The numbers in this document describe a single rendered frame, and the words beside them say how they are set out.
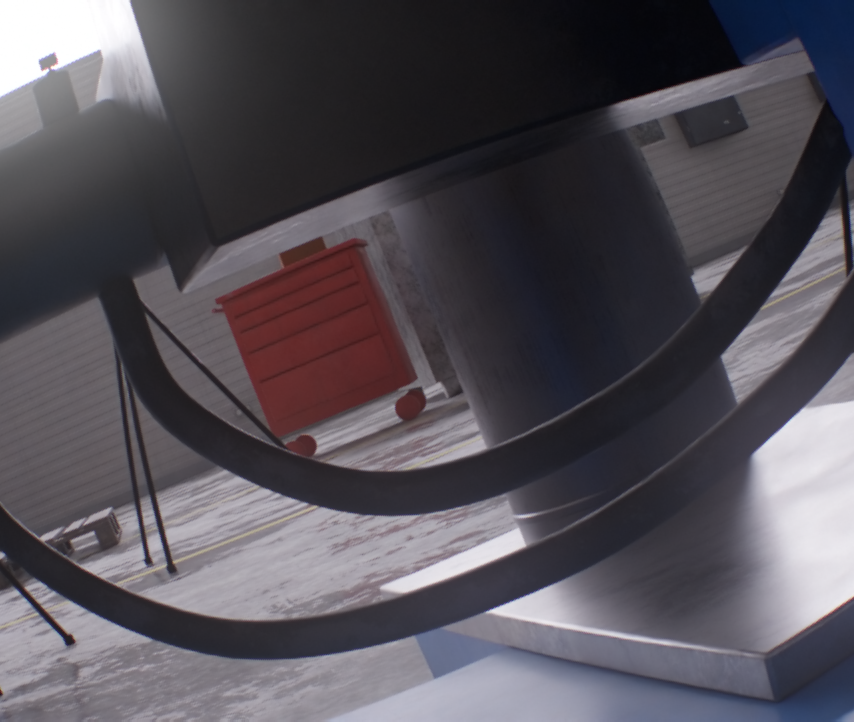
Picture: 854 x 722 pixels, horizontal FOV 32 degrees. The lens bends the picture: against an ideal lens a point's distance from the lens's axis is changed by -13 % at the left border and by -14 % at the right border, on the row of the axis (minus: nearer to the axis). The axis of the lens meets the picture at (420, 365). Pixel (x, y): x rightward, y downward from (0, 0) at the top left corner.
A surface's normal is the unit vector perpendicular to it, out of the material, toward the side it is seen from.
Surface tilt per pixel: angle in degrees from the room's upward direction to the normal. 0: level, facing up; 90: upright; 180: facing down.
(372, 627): 94
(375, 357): 90
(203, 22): 90
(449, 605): 94
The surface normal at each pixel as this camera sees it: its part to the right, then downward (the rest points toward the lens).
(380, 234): 0.15, -0.04
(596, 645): -0.90, 0.37
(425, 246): -0.79, 0.33
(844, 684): -0.38, -0.92
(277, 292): -0.08, 0.05
